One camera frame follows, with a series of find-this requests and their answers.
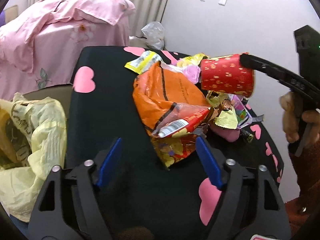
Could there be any colourful pink candy wrapper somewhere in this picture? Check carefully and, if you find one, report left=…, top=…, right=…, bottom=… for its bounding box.
left=229, top=94, right=253, bottom=129

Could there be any gold foil wrapper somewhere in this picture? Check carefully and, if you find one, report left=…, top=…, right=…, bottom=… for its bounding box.
left=206, top=90, right=238, bottom=129

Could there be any yellow white snack wrapper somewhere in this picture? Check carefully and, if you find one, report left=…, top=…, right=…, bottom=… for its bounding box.
left=124, top=50, right=163, bottom=75

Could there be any white plastic bag on floor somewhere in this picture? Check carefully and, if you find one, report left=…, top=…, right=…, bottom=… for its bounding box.
left=141, top=21, right=164, bottom=50

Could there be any white wall socket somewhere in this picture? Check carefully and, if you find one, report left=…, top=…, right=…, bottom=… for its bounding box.
left=218, top=0, right=227, bottom=6

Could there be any person's right hand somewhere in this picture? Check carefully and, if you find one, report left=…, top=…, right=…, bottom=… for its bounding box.
left=279, top=92, right=319, bottom=148

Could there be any bed with pink duvet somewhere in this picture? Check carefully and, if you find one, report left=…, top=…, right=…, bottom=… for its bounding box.
left=1, top=0, right=136, bottom=100

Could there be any yellow plastic trash bag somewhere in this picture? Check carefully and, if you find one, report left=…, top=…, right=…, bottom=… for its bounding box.
left=1, top=93, right=67, bottom=223

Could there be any red gold paper cup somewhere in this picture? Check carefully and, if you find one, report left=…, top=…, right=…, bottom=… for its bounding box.
left=200, top=54, right=254, bottom=98

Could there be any red snack packet with barcode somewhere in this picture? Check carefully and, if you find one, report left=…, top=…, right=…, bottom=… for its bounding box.
left=155, top=108, right=210, bottom=139

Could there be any orange plastic bag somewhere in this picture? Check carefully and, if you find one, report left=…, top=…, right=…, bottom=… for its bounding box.
left=132, top=61, right=209, bottom=137

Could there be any person's red sleeve forearm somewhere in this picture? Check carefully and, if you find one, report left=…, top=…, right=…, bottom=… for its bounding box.
left=285, top=142, right=319, bottom=235

